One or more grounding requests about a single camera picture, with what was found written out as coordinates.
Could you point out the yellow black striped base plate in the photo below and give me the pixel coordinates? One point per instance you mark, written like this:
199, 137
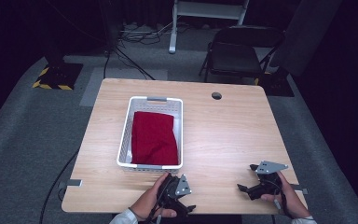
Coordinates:
57, 76

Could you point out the grey table bracket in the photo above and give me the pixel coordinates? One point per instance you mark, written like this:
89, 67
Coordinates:
300, 189
74, 183

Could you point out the white plastic basket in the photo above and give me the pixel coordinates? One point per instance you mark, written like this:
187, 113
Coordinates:
127, 140

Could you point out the person's left hand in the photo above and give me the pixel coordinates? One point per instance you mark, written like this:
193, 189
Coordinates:
146, 202

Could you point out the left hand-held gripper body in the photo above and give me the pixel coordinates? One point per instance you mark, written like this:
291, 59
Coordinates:
174, 193

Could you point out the person's right hand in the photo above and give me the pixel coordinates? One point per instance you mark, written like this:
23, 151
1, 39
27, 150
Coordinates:
292, 199

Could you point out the white desk frame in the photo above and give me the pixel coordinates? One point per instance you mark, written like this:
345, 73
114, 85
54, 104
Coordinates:
180, 18

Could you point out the black folding chair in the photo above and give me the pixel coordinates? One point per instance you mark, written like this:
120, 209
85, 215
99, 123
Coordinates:
236, 56

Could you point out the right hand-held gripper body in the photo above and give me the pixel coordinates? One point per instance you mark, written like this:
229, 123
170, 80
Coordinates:
267, 183

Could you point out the red cloth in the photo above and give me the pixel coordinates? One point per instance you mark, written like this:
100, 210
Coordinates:
154, 140

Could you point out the grey leaning panel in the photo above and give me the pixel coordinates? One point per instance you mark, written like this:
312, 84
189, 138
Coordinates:
304, 34

